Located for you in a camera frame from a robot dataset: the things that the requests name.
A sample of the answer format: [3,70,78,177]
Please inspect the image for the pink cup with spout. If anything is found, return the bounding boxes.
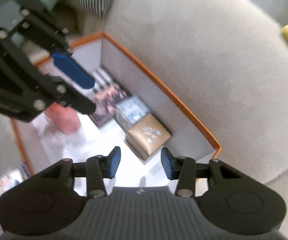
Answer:
[44,103,81,135]

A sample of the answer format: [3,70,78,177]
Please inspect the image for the illustrated card box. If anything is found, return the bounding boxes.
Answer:
[89,83,131,128]

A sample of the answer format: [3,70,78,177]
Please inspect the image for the white plaid pouch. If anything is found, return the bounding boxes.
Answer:
[91,67,115,95]

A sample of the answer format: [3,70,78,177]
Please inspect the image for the white Vaseline tube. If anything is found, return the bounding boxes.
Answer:
[0,168,24,196]

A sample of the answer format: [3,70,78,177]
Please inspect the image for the orange paper bag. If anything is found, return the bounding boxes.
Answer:
[10,31,222,176]

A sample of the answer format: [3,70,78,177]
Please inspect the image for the brown cardboard box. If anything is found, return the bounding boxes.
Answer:
[126,114,171,161]

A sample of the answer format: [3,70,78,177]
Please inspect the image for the clear plastic cube box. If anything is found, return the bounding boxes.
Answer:
[115,95,150,131]

